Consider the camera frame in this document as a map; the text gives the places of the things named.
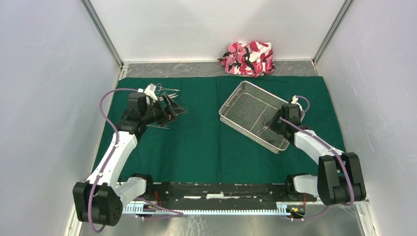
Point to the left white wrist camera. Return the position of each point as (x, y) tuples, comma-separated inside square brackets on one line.
[(149, 91)]

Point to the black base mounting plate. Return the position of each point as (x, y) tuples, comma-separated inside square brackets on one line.
[(223, 196)]

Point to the pink camouflage cloth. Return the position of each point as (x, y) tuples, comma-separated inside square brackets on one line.
[(254, 59)]

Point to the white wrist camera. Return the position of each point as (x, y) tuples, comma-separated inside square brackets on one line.
[(149, 91), (294, 100)]

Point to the wire mesh instrument tray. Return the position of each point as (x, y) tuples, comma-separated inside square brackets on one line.
[(249, 109)]

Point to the surgical scissors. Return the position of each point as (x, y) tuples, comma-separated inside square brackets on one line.
[(172, 96)]

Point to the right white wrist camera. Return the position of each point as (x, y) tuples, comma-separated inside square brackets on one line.
[(294, 100)]

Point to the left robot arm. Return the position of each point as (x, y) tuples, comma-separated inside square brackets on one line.
[(114, 156)]

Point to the green surgical drape cloth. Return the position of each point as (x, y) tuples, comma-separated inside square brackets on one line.
[(198, 147)]

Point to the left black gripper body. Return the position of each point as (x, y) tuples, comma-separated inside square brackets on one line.
[(165, 115)]

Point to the surgical forceps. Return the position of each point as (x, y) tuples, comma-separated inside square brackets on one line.
[(159, 88)]

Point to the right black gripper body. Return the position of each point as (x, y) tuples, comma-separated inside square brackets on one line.
[(277, 124)]

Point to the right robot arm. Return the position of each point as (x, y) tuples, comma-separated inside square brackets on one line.
[(339, 178)]

